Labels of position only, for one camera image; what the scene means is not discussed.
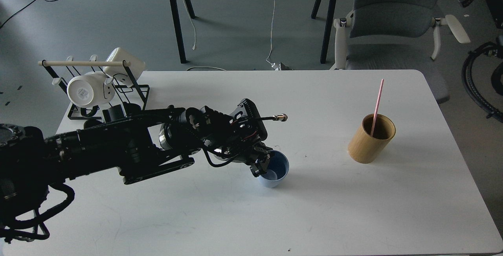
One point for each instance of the round white mug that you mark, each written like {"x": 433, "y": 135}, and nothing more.
{"x": 91, "y": 89}

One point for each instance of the grey office chair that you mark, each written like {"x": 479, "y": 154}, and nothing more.
{"x": 401, "y": 18}

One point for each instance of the black desk left legs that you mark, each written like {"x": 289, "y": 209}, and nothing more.
{"x": 175, "y": 15}

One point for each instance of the blue plastic cup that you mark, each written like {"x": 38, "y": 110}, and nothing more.
{"x": 276, "y": 171}

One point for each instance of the black wire mug rack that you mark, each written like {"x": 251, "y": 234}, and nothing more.
{"x": 123, "y": 68}

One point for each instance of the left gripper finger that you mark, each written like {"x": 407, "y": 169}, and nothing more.
{"x": 261, "y": 155}
{"x": 259, "y": 167}

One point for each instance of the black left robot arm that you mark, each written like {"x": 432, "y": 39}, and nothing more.
{"x": 141, "y": 144}

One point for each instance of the pink chopstick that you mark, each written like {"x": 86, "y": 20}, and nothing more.
{"x": 375, "y": 113}

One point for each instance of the bamboo cylinder holder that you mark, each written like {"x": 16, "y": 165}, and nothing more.
{"x": 364, "y": 146}

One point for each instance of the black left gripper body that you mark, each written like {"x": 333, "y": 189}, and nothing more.
{"x": 230, "y": 138}

